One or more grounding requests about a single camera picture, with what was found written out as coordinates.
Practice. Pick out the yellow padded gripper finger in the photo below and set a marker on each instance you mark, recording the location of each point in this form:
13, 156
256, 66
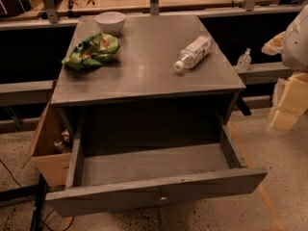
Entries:
274, 45
289, 101

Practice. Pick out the clear plastic water bottle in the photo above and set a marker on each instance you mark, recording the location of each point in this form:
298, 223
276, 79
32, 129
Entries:
194, 53

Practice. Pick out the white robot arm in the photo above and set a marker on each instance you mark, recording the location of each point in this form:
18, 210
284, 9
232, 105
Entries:
295, 45

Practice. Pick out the small clear sanitizer bottle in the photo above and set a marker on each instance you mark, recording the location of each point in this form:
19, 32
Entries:
244, 61

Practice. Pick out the grey open top drawer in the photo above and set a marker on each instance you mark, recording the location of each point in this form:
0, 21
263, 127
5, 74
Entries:
148, 178

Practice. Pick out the grey wooden cabinet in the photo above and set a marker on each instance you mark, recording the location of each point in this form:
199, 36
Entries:
139, 101

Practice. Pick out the white ceramic bowl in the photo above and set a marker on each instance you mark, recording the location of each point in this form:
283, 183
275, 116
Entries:
110, 22

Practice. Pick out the green crumpled chip bag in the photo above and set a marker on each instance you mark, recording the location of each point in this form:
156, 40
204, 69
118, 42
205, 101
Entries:
94, 51

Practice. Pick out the brown cardboard box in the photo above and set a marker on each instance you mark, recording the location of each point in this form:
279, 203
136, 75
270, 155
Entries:
51, 163

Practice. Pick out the grey metal rail frame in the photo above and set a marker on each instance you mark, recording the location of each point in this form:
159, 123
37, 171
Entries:
26, 93

